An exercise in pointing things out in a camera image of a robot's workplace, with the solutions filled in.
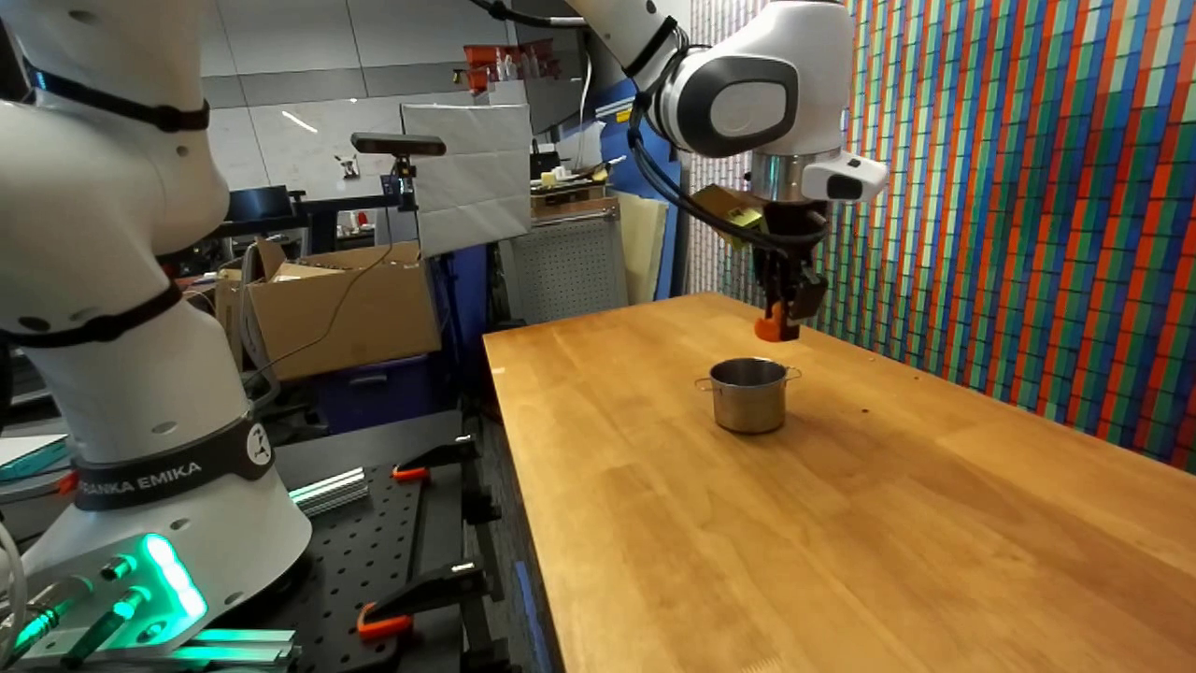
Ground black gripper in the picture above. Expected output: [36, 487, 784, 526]
[756, 201, 830, 329]

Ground orange rubber duck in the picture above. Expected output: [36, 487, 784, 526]
[756, 319, 800, 343]

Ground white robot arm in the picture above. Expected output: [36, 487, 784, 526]
[0, 0, 887, 623]

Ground small steel pot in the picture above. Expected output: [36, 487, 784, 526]
[711, 358, 787, 435]

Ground orange black clamp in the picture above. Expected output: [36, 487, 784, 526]
[388, 435, 480, 484]
[354, 561, 485, 642]

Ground cardboard box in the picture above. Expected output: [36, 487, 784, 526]
[213, 244, 442, 383]

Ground black camera on stand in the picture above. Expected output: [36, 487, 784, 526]
[353, 132, 446, 208]

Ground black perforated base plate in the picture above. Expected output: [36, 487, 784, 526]
[182, 459, 501, 673]

